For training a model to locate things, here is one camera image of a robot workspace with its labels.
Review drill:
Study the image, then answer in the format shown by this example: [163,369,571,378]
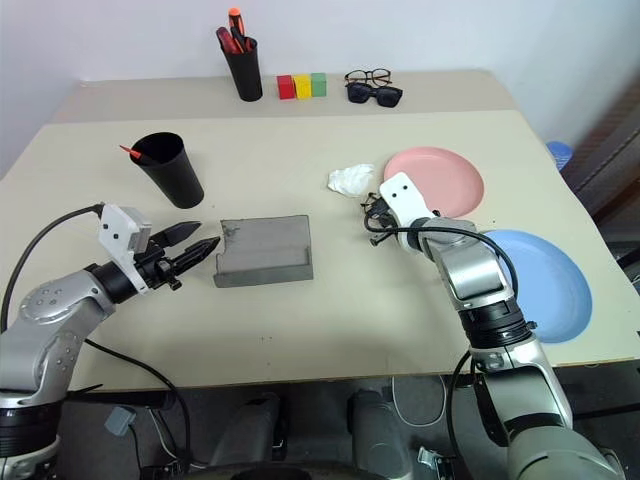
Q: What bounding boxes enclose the grey plug connector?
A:
[104,405,138,437]

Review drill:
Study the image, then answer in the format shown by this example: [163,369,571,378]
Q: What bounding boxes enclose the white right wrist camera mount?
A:
[377,171,434,250]

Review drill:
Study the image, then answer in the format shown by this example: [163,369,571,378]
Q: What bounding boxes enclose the brown framed clear glasses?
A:
[343,68,394,88]

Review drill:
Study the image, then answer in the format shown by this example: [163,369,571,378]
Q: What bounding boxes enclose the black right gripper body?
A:
[363,195,402,237]

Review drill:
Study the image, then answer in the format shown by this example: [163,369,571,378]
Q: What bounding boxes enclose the white cable under table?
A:
[391,374,447,427]

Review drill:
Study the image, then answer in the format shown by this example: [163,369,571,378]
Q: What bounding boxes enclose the black sunglasses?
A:
[345,82,405,109]

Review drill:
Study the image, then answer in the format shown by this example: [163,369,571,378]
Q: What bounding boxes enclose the red and black marker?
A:
[215,26,243,56]

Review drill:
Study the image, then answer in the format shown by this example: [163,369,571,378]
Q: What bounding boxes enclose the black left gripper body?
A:
[130,238,184,292]

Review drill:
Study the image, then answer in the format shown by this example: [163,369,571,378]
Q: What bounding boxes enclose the pink plate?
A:
[383,146,486,219]

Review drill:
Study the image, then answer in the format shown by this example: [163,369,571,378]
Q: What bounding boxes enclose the brown wooden furniture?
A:
[568,74,640,222]

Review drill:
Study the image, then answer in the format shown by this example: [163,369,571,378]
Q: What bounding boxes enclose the white crumpled tissue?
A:
[326,162,377,198]

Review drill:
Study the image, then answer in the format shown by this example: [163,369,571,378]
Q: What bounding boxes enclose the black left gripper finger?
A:
[149,220,203,248]
[168,236,222,276]

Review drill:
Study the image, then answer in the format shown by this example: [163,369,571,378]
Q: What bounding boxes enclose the blue round object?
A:
[545,140,574,174]

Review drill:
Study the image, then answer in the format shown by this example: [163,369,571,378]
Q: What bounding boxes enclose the black cable under table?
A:
[83,338,194,472]

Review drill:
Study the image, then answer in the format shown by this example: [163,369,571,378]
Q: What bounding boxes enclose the black cable beside right arm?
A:
[445,348,477,464]

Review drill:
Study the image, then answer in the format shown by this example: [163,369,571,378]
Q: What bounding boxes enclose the blue plate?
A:
[481,229,595,345]

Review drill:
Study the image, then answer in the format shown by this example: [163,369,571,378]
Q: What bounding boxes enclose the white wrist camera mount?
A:
[97,203,154,296]
[377,171,434,250]

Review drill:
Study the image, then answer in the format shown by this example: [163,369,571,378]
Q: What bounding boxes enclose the orange capped black marker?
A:
[227,6,249,52]

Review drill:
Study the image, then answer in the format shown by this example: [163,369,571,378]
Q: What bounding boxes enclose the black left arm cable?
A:
[0,202,106,334]

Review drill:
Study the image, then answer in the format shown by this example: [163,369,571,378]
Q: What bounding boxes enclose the tall black pen cup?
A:
[221,37,264,103]

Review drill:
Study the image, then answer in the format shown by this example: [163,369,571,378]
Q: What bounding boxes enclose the dark grey rounded shape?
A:
[346,388,454,480]
[208,391,290,470]

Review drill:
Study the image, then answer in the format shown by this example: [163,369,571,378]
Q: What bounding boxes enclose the wide black cup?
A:
[128,131,206,211]

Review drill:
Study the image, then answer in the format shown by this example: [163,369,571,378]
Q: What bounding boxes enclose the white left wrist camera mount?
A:
[97,203,154,296]

